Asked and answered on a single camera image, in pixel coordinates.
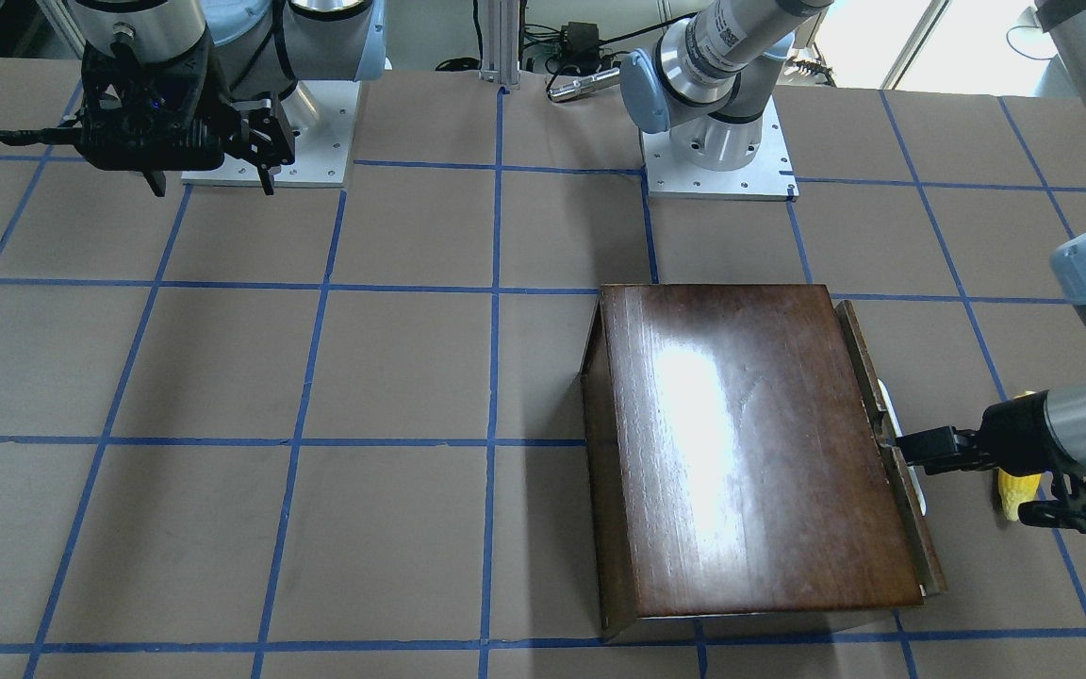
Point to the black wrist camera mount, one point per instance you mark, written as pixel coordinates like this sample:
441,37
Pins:
142,117

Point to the light wood drawer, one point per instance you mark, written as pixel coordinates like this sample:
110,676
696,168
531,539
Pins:
880,414

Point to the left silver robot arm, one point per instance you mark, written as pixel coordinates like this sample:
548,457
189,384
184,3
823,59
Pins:
696,72

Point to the dark wooden drawer cabinet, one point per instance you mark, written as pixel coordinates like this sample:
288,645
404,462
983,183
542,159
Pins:
738,484

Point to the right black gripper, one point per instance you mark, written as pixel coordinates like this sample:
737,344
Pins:
216,106

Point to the yellow toy corn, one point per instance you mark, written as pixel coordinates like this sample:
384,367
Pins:
1015,488

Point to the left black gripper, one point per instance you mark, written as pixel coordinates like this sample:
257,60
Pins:
1012,435

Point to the aluminium frame post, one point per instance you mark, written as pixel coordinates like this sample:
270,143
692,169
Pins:
499,34

